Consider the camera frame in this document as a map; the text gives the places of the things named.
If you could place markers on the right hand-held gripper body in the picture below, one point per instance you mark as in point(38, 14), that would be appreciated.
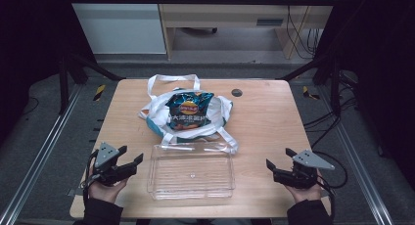
point(301, 176)

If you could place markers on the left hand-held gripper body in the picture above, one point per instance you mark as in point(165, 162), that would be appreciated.
point(106, 166)

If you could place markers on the person's right hand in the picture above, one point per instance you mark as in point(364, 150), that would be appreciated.
point(306, 193)

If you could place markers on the person's left hand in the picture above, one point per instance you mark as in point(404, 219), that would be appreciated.
point(106, 190)

